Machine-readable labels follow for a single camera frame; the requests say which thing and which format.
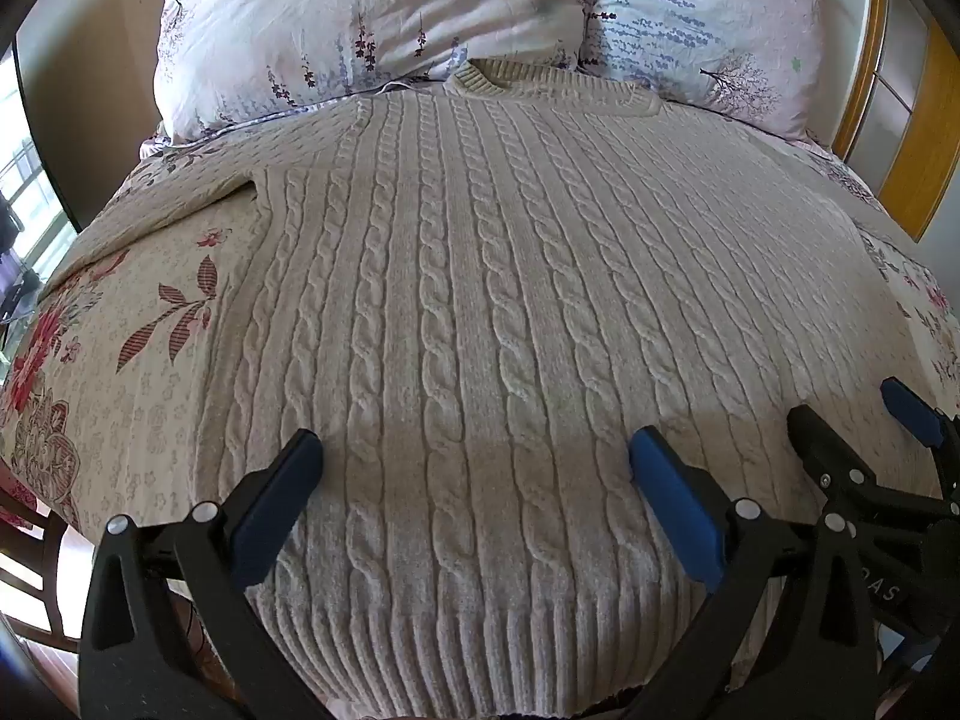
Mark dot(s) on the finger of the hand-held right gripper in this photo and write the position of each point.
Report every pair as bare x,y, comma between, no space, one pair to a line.
911,409
821,448

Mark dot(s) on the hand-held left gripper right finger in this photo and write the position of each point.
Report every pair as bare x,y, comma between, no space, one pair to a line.
679,510

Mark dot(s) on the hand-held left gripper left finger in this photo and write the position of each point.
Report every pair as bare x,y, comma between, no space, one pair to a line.
276,511

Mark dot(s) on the floral quilt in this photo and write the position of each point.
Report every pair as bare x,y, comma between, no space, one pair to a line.
142,405

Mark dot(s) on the wooden chair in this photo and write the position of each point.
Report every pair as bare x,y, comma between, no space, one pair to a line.
46,540

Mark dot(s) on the wooden headboard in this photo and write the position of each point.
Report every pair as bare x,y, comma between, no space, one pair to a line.
924,150

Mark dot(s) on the window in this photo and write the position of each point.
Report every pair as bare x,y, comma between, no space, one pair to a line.
21,187

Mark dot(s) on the lavender print pillow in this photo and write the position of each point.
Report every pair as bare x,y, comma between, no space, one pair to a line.
697,15

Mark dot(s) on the pink floral pillow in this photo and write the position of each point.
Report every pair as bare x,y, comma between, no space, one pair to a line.
337,22

